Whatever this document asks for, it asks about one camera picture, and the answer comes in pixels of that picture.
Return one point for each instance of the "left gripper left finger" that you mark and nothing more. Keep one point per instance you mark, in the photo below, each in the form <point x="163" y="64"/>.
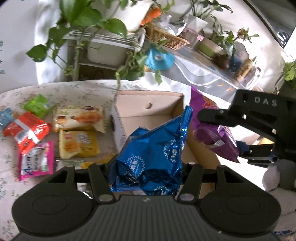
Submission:
<point x="99" y="181"/>

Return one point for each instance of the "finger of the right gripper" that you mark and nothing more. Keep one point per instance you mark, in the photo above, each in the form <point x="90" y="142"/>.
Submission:
<point x="222" y="117"/>
<point x="256" y="154"/>

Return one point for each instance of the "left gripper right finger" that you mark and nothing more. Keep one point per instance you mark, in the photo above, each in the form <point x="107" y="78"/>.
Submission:
<point x="192" y="182"/>

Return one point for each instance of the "purple snack bag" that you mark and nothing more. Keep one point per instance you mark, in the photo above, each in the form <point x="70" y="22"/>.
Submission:
<point x="216" y="138"/>

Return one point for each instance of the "dark blue foil snack bag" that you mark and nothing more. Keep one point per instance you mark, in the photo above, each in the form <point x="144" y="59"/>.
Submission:
<point x="151" y="160"/>

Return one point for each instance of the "golden yellow snack pack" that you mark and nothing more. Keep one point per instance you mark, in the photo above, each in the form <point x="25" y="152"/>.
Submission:
<point x="80" y="163"/>

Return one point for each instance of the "yellow waffle snack pack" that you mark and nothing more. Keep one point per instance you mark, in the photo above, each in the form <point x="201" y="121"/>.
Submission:
<point x="82" y="144"/>

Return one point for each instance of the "pink white snack bag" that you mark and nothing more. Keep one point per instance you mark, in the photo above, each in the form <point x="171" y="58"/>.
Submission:
<point x="38" y="162"/>

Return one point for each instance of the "cardboard milk box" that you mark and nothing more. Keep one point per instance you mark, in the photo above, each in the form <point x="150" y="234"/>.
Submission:
<point x="150" y="109"/>

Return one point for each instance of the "cream bread snack bag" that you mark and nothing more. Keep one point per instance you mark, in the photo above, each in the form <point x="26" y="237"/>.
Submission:
<point x="79" y="118"/>

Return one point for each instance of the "orange red snack bag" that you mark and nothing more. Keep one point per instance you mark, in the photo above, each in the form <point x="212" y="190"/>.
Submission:
<point x="27" y="131"/>

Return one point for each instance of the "green snack pack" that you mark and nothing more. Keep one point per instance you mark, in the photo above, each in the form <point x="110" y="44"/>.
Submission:
<point x="39" y="106"/>

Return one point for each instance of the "light blue cookie pack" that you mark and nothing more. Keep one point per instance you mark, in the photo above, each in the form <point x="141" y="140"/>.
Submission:
<point x="6" y="118"/>

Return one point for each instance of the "tan cylindrical jar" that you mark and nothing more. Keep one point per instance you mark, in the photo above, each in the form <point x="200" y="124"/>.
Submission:
<point x="244" y="69"/>

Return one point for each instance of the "brown round pot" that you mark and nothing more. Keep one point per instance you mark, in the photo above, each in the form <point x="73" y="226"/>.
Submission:
<point x="222" y="61"/>

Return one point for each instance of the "glass top side table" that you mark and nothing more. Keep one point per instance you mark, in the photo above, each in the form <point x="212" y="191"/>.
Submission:
<point x="192" y="68"/>

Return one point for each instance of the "green bowl planter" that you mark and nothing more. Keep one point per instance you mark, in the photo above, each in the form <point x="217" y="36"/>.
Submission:
<point x="208" y="48"/>

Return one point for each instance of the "blue tape dispenser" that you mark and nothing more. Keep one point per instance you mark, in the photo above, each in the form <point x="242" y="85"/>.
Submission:
<point x="157" y="60"/>

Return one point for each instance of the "wicker basket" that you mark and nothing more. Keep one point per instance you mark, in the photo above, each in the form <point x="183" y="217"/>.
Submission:
<point x="156" y="35"/>

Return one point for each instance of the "white square planter pot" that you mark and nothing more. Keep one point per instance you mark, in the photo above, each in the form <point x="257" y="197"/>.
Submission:
<point x="108" y="52"/>

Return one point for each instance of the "white plant stand shelf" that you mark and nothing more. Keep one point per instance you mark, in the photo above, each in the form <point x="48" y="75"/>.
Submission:
<point x="78" y="43"/>

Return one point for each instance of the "pothos plant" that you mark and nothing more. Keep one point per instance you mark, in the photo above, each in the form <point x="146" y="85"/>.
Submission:
<point x="89" y="20"/>

